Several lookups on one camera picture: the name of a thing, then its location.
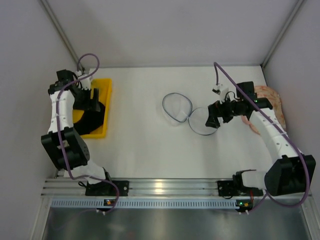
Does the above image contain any black bra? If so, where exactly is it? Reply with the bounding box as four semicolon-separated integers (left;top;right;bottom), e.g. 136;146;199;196
73;102;106;135

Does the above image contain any white mesh laundry bag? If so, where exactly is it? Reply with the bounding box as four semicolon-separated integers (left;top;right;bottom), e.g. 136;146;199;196
161;92;217;136

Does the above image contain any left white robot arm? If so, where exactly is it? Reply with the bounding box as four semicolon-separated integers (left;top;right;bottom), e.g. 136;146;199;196
41;69;112;187

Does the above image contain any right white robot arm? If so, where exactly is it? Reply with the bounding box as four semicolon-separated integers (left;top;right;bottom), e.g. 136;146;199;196
205;81;316;196

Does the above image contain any pink patterned bra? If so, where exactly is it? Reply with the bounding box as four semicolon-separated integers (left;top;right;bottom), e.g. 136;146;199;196
254;85;287;131

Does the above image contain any yellow plastic tray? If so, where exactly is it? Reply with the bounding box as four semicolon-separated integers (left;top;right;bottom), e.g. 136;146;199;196
72;78;113;139

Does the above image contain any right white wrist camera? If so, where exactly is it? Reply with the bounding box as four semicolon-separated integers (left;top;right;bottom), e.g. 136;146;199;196
212;83;229;97

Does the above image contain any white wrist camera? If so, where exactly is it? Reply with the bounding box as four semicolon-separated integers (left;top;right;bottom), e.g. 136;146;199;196
75;70;93;91
212;83;229;97

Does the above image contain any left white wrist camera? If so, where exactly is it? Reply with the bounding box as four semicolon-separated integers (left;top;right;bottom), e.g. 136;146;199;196
75;70;93;91

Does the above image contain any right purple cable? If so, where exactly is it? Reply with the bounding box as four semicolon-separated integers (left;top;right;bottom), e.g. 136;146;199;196
213;61;311;216

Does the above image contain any purple cable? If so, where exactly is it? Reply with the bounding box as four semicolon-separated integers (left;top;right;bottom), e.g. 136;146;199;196
57;53;120;216
213;61;311;216

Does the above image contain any aluminium mounting rail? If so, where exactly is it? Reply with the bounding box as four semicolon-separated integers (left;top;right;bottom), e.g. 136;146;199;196
41;177;312;199

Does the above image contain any perforated cable duct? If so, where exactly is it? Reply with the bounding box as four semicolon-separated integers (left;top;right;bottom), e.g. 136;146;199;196
51;198;252;210

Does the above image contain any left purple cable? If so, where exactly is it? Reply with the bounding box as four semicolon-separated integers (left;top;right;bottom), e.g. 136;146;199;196
57;53;120;216

